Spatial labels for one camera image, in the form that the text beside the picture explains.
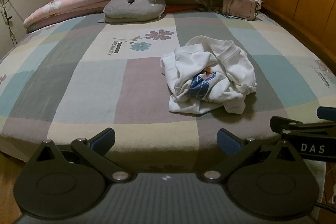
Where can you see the orange cloth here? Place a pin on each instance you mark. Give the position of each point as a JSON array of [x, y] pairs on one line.
[[181, 9]]

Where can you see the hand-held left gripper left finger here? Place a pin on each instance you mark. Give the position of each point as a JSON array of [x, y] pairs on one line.
[[105, 138]]

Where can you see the pink handbag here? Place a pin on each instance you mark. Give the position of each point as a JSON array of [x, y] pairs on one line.
[[241, 7]]

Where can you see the grey round cushion with hole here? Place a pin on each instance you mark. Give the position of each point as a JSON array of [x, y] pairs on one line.
[[136, 7]]

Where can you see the white printed t-shirt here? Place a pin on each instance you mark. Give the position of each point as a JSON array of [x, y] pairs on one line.
[[231, 74]]

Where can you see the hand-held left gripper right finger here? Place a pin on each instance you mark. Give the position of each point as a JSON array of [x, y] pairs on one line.
[[228, 142]]

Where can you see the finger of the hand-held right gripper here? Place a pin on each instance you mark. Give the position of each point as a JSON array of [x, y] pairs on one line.
[[279, 122], [325, 112]]

